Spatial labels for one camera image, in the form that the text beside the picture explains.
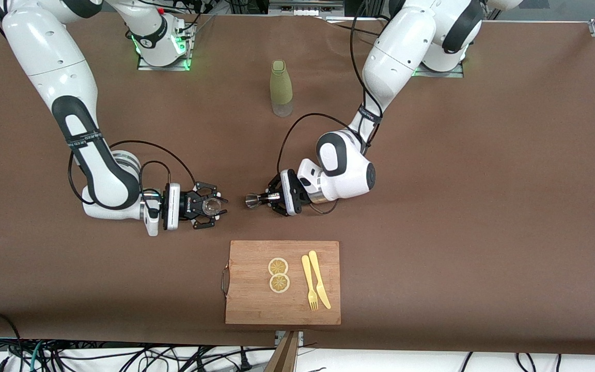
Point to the wooden cutting board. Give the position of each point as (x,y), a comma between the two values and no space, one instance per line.
(248,299)

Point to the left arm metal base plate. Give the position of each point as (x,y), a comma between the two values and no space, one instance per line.
(442,74)

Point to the yellow plastic knife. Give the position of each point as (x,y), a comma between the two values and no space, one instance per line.
(318,279)

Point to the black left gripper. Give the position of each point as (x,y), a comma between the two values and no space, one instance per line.
(277,197)

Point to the wooden post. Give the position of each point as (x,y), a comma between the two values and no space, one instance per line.
(284,359)

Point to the lemon slice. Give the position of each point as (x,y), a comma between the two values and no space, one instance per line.
(278,266)
(279,283)

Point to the clear glass shaker cup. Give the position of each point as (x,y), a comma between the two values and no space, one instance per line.
(211,206)

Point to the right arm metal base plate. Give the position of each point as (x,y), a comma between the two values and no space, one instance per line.
(163,68)

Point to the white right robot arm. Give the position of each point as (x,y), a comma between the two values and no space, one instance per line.
(49,57)

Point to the yellow plastic fork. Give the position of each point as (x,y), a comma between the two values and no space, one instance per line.
(307,274)

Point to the green sleeved glass bottle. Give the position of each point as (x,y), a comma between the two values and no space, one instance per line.
(281,85)

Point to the grey metal box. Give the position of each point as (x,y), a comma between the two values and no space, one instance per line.
(305,8)

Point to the metal bracket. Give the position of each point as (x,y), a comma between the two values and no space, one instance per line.
(279,337)

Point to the brown table cover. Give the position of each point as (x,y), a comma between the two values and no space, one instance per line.
(432,258)

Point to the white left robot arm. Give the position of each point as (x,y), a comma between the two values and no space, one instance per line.
(406,46)

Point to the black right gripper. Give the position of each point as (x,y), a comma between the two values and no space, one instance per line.
(187,205)

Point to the steel jigger measuring cup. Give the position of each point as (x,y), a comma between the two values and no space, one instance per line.
(253,200)

